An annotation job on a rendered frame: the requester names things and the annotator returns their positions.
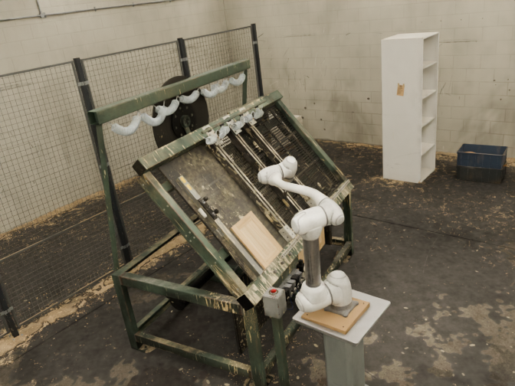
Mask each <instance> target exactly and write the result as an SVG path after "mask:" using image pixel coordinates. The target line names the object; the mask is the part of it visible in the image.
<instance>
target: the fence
mask: <svg viewBox="0 0 515 386"><path fill-rule="evenodd" d="M181 177H183V176H180V177H178V178H177V179H176V181H177V182H178V183H179V185H180V186H181V187H182V189H183V190H184V191H185V192H186V194H187V195H188V196H189V197H190V198H191V199H192V200H193V201H194V202H195V204H196V205H197V206H198V208H201V209H202V210H203V211H204V212H205V213H206V215H207V219H209V220H210V222H211V223H212V224H213V225H214V226H215V228H216V229H218V228H220V229H221V231H222V232H223V233H224V234H225V235H224V236H223V238H224V239H226V241H227V242H228V243H229V244H230V245H231V247H232V248H233V249H234V250H235V252H236V253H237V254H238V255H239V256H240V258H241V259H242V260H243V261H244V262H245V263H246V264H247V265H248V267H249V268H250V269H251V271H252V272H253V273H254V274H255V275H256V277H258V276H260V275H261V274H262V273H263V270H262V269H261V268H260V267H259V266H258V265H257V264H256V263H255V261H254V260H253V259H252V258H251V256H250V255H249V254H248V252H247V251H246V250H245V249H244V248H243V247H242V246H241V245H240V244H239V242H238V241H237V240H236V239H235V237H234V236H233V235H232V234H231V232H230V231H229V230H228V229H227V228H226V226H224V225H223V223H222V222H221V221H220V220H219V219H218V218H217V219H216V220H214V219H213V218H212V217H211V216H210V214H209V213H208V212H207V211H206V210H205V209H204V208H203V207H202V205H201V204H200V203H199V202H198V199H200V196H199V195H198V193H197V192H196V191H195V190H194V188H193V187H192V186H191V185H190V184H189V183H188V182H187V181H186V183H184V182H183V181H182V180H181V179H180V178H181ZM183 178H184V177H183ZM184 179H185V178H184ZM185 180H186V179H185ZM187 184H189V185H190V187H191V188H192V190H189V188H188V187H187V186H186V185H187Z"/></svg>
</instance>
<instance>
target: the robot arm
mask: <svg viewBox="0 0 515 386"><path fill-rule="evenodd" d="M296 172H297V160H296V159H295V158H294V157H293V156H288V157H286V158H285V159H284V160H283V161H282V162H281V163H280V164H277V165H272V166H269V167H267V168H264V169H262V170H260V171H259V173H258V174H257V178H258V181H259V182H260V183H261V184H265V185H266V184H269V185H273V186H274V185H276V186H277V187H278V188H281V189H283V190H284V193H283V199H287V193H288V191H292V192H294V193H298V194H301V195H306V196H308V197H310V198H312V199H313V200H314V202H315V203H316V205H317V206H316V207H312V208H308V209H306V210H304V211H301V212H299V213H298V214H296V215H295V216H294V217H293V218H292V220H291V227H292V229H293V231H294V232H295V233H296V234H299V235H300V236H301V237H302V238H303V257H304V268H305V279H306V280H305V281H304V282H303V283H302V287H301V289H300V292H298V293H297V295H296V299H295V302H296V304H297V307H298V309H299V310H300V311H302V312H315V311H317V310H320V309H323V308H324V311H327V312H332V313H335V314H337V315H340V316H343V317H345V318H346V317H348V315H349V314H350V313H351V312H352V310H353V309H354V308H355V307H356V306H358V305H359V302H358V301H354V300H352V288H351V283H350V281H349V278H348V276H347V275H346V274H345V273H344V272H343V271H341V270H334V271H333V272H331V273H330V274H329V275H328V276H327V277H326V279H325V280H324V281H322V280H321V275H320V243H319V236H320V234H321V231H322V229H323V227H325V226H328V225H331V224H332V225H340V224H342V223H343V222H344V214H343V211H342V209H341V208H340V206H339V205H338V204H337V203H336V202H335V201H333V200H332V199H330V198H329V197H327V196H325V195H324V194H322V193H321V192H319V191H317V190H316V189H314V188H310V187H307V186H303V185H297V184H293V180H294V176H295V174H296Z"/></svg>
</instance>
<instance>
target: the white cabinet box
mask: <svg viewBox="0 0 515 386"><path fill-rule="evenodd" d="M381 48H382V154H383V178H388V179H394V180H399V181H404V182H414V183H421V182H423V181H424V180H425V179H426V178H427V177H428V176H429V175H430V174H431V173H432V172H433V171H434V170H435V150H436V125H437V99H438V50H439V32H422V33H407V34H397V35H394V36H391V37H388V38H384V39H382V40H381Z"/></svg>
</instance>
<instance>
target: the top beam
mask: <svg viewBox="0 0 515 386"><path fill-rule="evenodd" d="M282 98H283V96H282V95H281V94H280V92H279V91H278V90H275V91H274V92H272V93H269V94H268V95H266V96H263V97H262V98H260V99H258V100H255V101H254V102H252V103H249V104H248V105H246V106H243V107H244V108H245V109H247V108H248V107H250V106H253V105H254V104H256V103H259V102H261V101H262V100H266V102H264V103H262V104H260V105H259V106H258V108H259V109H260V110H261V107H263V108H262V110H265V109H267V108H268V107H270V106H272V105H274V104H275V103H276V102H277V101H278V100H281V99H282ZM243 107H242V108H243ZM240 109H241V108H240ZM256 109H257V108H256ZM256 109H255V108H253V109H251V110H249V111H248V112H249V113H250V114H251V112H252V111H254V112H256ZM238 110H239V109H238ZM238 110H235V111H234V112H232V113H229V114H228V115H229V116H233V115H235V114H236V113H239V111H238ZM251 115H252V116H253V115H254V113H252V114H251ZM226 116H227V115H226ZM223 117H225V116H223ZM223 117H222V118H223ZM222 118H220V119H217V120H216V121H214V122H212V123H209V124H208V125H210V126H213V125H215V124H217V123H220V122H221V121H223V119H222ZM240 118H241V117H240V116H237V117H235V118H234V119H233V121H235V123H236V122H237V121H240ZM206 126H207V125H206ZM203 127H205V126H203ZM203 127H201V128H199V129H197V130H195V131H193V132H191V133H189V134H187V135H185V136H183V137H181V138H179V139H177V140H175V141H173V142H171V143H169V144H167V145H165V146H163V147H161V148H159V149H157V150H155V151H153V152H151V153H149V154H147V155H145V156H143V157H141V158H139V159H137V160H136V162H135V163H134V164H133V166H132V167H133V169H134V170H135V171H136V173H137V174H138V175H139V176H140V177H141V176H142V175H143V174H144V173H145V172H147V171H150V172H151V171H152V170H154V169H156V168H158V167H160V166H161V165H164V164H166V163H167V162H169V161H171V160H173V159H174V158H176V157H178V156H180V155H182V154H183V153H185V152H187V151H189V150H191V149H193V148H195V147H196V146H199V145H200V144H202V143H204V142H205V140H206V139H204V138H203V137H205V138H207V137H208V135H207V134H206V133H204V134H201V131H203V129H202V128H203ZM220 128H221V126H217V127H216V128H214V129H213V130H214V131H215V132H216V130H220Z"/></svg>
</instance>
